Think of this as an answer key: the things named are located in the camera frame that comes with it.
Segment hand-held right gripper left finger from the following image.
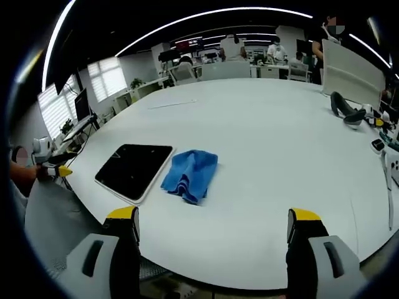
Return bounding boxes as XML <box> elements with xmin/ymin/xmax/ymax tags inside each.
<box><xmin>57</xmin><ymin>205</ymin><xmax>141</xmax><ymax>299</ymax></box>

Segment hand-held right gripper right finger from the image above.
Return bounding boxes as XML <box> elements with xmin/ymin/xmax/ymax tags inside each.
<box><xmin>285</xmin><ymin>207</ymin><xmax>368</xmax><ymax>299</ymax></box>

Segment black mirror with white frame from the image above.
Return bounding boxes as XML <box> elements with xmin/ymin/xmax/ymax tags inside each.
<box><xmin>94</xmin><ymin>143</ymin><xmax>177</xmax><ymax>206</ymax></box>

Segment blue cleaning cloth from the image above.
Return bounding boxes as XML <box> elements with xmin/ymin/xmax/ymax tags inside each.
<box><xmin>160</xmin><ymin>149</ymin><xmax>219</xmax><ymax>206</ymax></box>

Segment white window blind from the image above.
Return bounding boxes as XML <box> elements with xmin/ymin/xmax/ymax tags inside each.
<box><xmin>37</xmin><ymin>74</ymin><xmax>82</xmax><ymax>140</ymax></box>
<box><xmin>87</xmin><ymin>57</ymin><xmax>129</xmax><ymax>103</ymax></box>

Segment black computer monitor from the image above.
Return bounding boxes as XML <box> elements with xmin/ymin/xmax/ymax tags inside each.
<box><xmin>74</xmin><ymin>88</ymin><xmax>95</xmax><ymax>123</ymax></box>

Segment white smartphone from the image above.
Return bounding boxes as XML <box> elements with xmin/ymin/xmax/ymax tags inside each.
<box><xmin>390</xmin><ymin>158</ymin><xmax>399</xmax><ymax>187</ymax></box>

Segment small white device black screen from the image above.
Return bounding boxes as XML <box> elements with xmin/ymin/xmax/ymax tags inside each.
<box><xmin>370</xmin><ymin>138</ymin><xmax>387</xmax><ymax>153</ymax></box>

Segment grey neck-worn device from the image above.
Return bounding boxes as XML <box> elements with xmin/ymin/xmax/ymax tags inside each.
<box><xmin>329</xmin><ymin>91</ymin><xmax>367</xmax><ymax>130</ymax></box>

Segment white gripper with yellow tip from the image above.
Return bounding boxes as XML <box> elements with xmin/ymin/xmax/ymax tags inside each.
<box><xmin>362</xmin><ymin>104</ymin><xmax>391</xmax><ymax>129</ymax></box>

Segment white office chair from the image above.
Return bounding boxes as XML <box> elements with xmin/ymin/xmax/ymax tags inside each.
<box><xmin>169</xmin><ymin>61</ymin><xmax>200</xmax><ymax>86</ymax></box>
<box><xmin>287</xmin><ymin>60</ymin><xmax>313</xmax><ymax>83</ymax></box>

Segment white desk divider panel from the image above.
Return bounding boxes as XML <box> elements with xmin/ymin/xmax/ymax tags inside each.
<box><xmin>320</xmin><ymin>39</ymin><xmax>387</xmax><ymax>110</ymax></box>

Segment white low partition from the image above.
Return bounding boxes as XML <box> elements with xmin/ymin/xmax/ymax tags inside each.
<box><xmin>201</xmin><ymin>60</ymin><xmax>252</xmax><ymax>82</ymax></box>

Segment white cable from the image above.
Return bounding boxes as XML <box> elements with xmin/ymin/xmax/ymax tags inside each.
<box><xmin>380</xmin><ymin>149</ymin><xmax>395</xmax><ymax>231</ymax></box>

